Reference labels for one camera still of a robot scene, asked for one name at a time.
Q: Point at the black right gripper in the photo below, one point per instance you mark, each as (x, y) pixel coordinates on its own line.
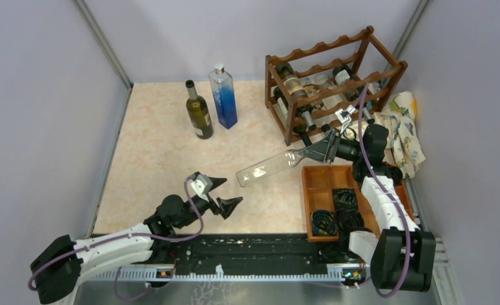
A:
(323, 150)

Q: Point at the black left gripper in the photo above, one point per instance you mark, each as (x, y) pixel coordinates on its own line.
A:
(226, 206)

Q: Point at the clear whisky bottle black label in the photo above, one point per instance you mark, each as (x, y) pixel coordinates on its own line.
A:
(312, 89)

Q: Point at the green wine bottle grey capsule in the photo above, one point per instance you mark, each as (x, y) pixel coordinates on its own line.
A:
(341, 76)

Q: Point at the green wine bottle dark label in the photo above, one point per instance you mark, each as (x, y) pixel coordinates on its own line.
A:
(296, 90)

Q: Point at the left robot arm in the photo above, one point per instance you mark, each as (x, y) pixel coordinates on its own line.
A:
(65, 264)

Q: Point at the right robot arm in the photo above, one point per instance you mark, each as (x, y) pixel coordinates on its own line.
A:
(402, 255)

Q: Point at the wooden wine rack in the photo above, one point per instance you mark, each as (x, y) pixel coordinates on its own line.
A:
(322, 75)

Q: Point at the clear blue vodka bottle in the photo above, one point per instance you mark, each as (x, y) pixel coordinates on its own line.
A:
(221, 83)

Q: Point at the wooden compartment tray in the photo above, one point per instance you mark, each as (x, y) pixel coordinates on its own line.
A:
(319, 182)

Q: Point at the rolled green patterned tie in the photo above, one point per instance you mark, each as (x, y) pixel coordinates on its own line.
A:
(344, 199)

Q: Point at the rolled dark patterned tie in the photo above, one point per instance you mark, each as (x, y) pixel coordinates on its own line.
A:
(322, 223)

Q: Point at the rolled dark striped tie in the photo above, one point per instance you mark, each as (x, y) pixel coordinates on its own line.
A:
(348, 219)

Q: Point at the black rolled belt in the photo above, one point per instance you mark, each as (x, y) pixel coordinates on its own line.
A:
(395, 174)

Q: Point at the dinosaur print cloth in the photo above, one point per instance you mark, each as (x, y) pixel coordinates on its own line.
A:
(399, 116)

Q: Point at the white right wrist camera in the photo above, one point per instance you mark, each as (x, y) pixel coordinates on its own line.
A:
(344, 116)

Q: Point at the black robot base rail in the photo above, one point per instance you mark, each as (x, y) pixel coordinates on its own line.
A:
(261, 254)

